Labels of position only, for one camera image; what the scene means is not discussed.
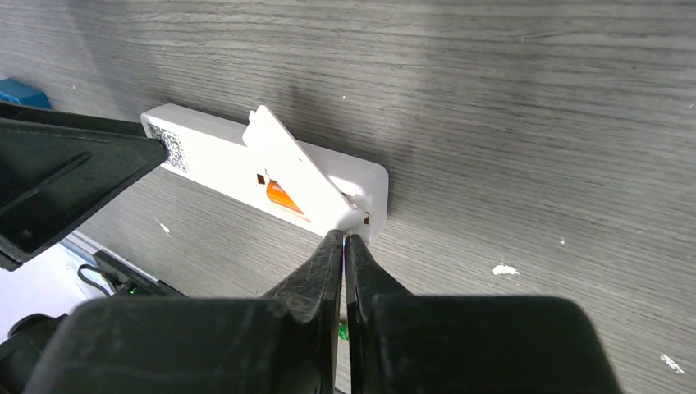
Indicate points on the blue toy brick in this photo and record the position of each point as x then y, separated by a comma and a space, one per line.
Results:
13, 91

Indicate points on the orange battery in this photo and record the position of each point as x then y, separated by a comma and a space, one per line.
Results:
279, 197

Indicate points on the white battery cover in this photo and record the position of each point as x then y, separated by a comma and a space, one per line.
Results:
298, 175

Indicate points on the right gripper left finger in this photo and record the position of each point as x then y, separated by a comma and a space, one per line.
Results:
284, 341

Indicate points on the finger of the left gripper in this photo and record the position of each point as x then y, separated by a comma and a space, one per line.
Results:
58, 169

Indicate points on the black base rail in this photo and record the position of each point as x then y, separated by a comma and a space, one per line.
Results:
116, 277

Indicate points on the green battery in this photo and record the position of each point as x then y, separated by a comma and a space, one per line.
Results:
343, 331

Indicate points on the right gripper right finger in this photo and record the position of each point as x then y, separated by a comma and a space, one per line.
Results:
406, 343

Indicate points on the white remote control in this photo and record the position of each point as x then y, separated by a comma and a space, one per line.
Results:
210, 151

